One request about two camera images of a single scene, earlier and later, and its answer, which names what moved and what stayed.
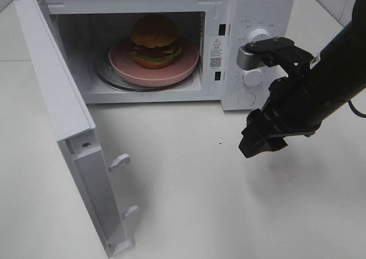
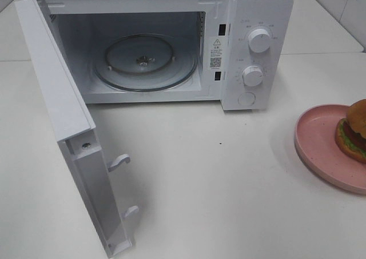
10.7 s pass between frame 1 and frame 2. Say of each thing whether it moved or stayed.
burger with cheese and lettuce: moved
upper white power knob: stayed
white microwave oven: stayed
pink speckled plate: moved
